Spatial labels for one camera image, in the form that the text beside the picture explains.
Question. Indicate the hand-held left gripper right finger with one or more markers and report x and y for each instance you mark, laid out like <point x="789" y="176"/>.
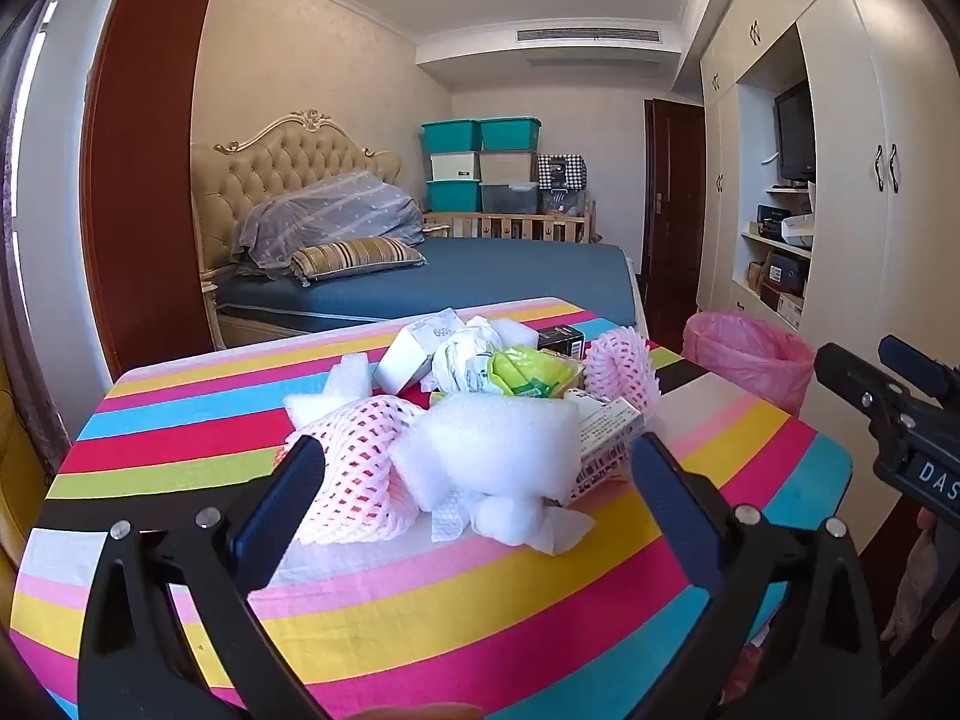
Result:
<point x="675" y="502"/>

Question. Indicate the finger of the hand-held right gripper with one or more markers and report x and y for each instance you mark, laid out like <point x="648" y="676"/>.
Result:
<point x="855" y="379"/>
<point x="911" y="364"/>

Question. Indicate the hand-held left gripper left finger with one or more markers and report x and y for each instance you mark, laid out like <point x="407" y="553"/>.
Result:
<point x="277" y="517"/>

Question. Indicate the large pink foam fruit net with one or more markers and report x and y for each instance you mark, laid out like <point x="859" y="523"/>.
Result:
<point x="352" y="465"/>

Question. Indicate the bin with pink liner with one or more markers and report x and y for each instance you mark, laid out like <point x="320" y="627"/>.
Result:
<point x="750" y="360"/>

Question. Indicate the small white carton box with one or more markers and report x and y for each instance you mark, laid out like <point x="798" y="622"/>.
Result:
<point x="401" y="364"/>

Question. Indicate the thick white foam sheet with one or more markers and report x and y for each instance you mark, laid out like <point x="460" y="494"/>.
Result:
<point x="487" y="435"/>

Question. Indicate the long black carton box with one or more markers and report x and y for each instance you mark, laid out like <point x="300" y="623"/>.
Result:
<point x="562" y="337"/>

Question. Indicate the flat shoe box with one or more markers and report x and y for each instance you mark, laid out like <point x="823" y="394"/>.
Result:
<point x="790" y="307"/>

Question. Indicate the beige printed carton box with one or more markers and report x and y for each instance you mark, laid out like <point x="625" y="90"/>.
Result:
<point x="604" y="431"/>

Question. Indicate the dark shelf box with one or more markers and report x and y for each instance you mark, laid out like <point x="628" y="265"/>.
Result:
<point x="787" y="270"/>

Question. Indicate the thin white foam piece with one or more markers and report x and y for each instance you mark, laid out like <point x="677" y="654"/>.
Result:
<point x="330" y="390"/>

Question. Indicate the brown cardboard box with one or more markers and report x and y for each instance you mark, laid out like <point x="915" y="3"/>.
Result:
<point x="755" y="275"/>

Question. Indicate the white shelf box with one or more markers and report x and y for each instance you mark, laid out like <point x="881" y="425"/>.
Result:
<point x="799" y="231"/>

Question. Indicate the crumpled white tissue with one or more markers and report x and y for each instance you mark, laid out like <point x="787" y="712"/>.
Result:
<point x="510" y="521"/>

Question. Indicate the black shelf device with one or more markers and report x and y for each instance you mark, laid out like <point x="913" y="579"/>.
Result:
<point x="771" y="221"/>

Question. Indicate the rainbow striped tablecloth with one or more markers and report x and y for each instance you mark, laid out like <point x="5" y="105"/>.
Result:
<point x="450" y="615"/>

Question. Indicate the green snack packet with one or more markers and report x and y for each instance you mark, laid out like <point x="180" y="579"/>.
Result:
<point x="525" y="371"/>

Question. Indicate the white built-in wardrobe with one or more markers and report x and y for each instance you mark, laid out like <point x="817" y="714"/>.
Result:
<point x="847" y="165"/>

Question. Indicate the cream nightstand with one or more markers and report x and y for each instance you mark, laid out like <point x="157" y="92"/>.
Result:
<point x="210" y="311"/>

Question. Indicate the white plastic bag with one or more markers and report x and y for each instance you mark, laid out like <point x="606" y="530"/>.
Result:
<point x="457" y="360"/>

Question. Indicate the dark brown room door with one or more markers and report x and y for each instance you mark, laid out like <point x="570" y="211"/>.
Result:
<point x="671" y="202"/>

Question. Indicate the black television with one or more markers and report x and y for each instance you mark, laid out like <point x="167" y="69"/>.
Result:
<point x="795" y="131"/>

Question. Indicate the striped pillow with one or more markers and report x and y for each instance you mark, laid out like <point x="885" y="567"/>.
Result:
<point x="352" y="255"/>

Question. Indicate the bed with blue sheet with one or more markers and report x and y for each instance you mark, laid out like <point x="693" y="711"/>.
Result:
<point x="487" y="277"/>

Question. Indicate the folded blue-grey duvet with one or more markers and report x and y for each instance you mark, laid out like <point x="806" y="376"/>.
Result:
<point x="337" y="214"/>

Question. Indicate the dark fabric bag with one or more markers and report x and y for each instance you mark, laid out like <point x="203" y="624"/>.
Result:
<point x="562" y="202"/>

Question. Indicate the clear grey storage box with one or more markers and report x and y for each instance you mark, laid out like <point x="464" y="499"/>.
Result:
<point x="510" y="199"/>

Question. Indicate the black-white checkered bag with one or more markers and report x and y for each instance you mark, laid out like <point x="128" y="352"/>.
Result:
<point x="560" y="172"/>

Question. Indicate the beige tufted headboard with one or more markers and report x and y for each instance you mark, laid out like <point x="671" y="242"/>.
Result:
<point x="277" y="157"/>

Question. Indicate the teal storage box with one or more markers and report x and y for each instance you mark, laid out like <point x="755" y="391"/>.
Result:
<point x="454" y="196"/>
<point x="450" y="136"/>
<point x="510" y="133"/>

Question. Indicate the beige storage box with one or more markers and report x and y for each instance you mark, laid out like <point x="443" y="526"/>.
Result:
<point x="508" y="165"/>

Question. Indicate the brown wooden door panel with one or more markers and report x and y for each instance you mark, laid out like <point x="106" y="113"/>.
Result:
<point x="142" y="165"/>

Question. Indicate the white storage box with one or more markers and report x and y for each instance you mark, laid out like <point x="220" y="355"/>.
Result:
<point x="454" y="166"/>

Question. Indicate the ceiling air vent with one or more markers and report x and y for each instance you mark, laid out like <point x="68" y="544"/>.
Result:
<point x="589" y="34"/>

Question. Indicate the wooden crib rail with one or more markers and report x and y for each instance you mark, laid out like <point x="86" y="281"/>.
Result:
<point x="510" y="229"/>

